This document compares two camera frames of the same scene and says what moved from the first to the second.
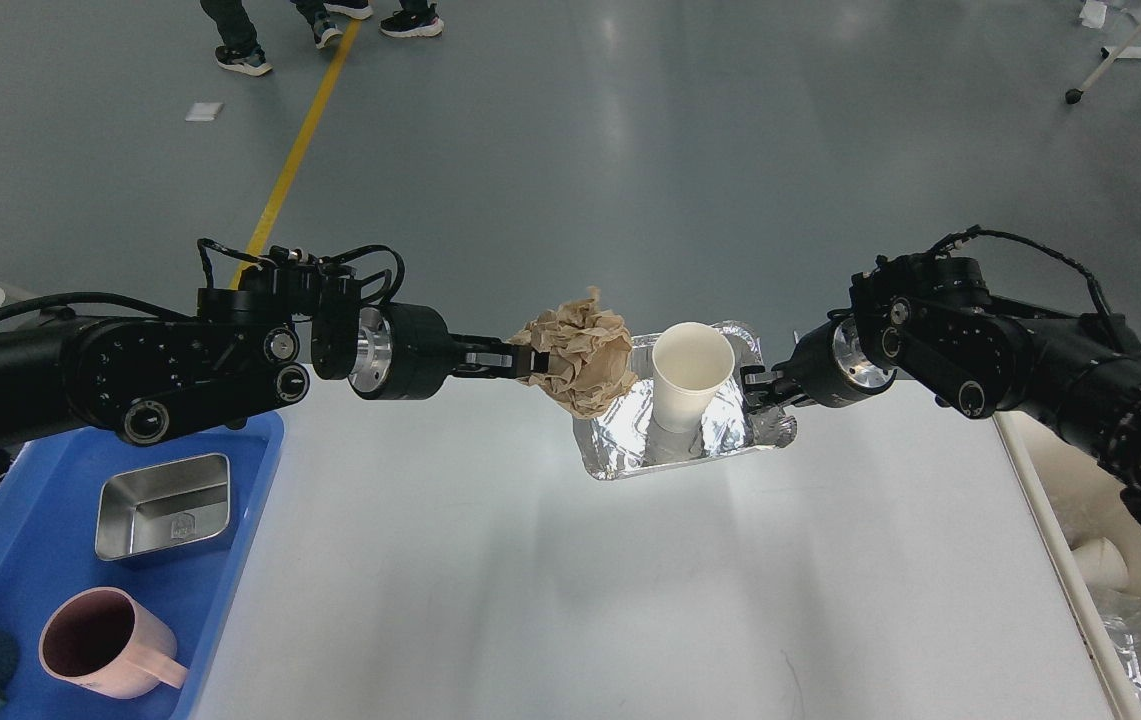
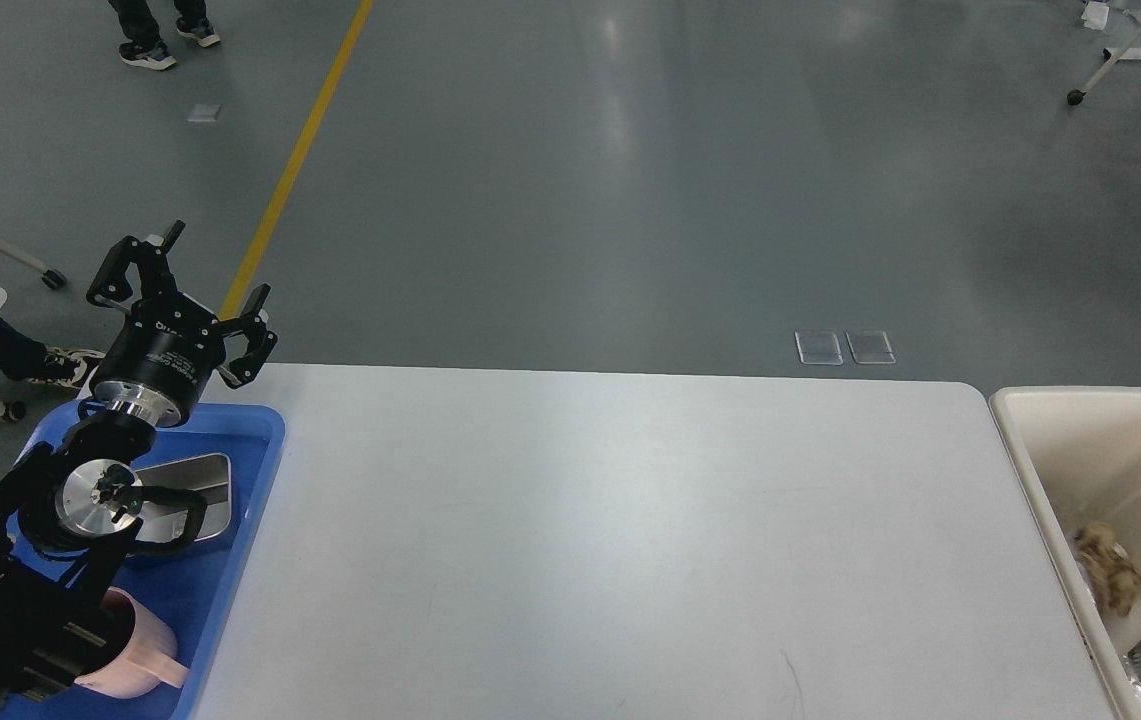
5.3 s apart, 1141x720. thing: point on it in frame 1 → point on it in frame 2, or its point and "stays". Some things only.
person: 241,51 → 144,45
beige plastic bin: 1075,499 stays
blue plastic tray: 34,539 stays
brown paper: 590,355 → 1117,580
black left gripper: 405,351 → 161,357
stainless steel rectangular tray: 164,504 stays
